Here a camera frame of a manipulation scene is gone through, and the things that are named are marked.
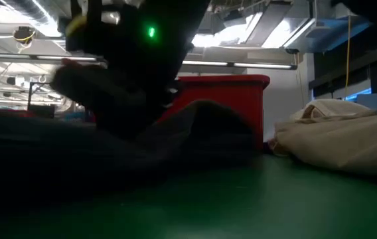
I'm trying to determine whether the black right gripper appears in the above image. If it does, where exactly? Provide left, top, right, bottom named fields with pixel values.
left=49, top=0, right=163, bottom=140

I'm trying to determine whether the black garment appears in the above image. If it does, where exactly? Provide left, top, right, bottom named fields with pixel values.
left=0, top=99, right=259, bottom=213

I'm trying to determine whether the beige garment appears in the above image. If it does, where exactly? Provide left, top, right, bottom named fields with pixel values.
left=269, top=111, right=377, bottom=179

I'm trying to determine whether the red plastic laundry bin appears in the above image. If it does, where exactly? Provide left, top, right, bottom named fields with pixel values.
left=157, top=74, right=271, bottom=152

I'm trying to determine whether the black metal stand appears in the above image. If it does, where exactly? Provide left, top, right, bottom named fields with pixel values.
left=27, top=81, right=56, bottom=119

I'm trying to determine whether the long ceiling light bar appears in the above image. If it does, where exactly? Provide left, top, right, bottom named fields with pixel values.
left=0, top=52, right=298, bottom=70

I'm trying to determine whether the white ceiling ventilation unit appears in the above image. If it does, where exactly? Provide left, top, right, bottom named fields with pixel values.
left=241, top=0, right=377, bottom=54

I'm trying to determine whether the grey blue panel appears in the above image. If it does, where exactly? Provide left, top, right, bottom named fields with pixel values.
left=356, top=92, right=377, bottom=120

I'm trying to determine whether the yellow black ceiling cable reel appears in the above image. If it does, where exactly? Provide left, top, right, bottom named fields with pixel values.
left=12, top=25, right=37, bottom=46

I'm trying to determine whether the corrugated silver ceiling duct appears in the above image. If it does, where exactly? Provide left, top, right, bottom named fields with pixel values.
left=2, top=0, right=63, bottom=37

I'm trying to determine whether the yellow hanging cable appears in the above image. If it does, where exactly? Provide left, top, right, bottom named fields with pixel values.
left=342, top=15, right=352, bottom=102

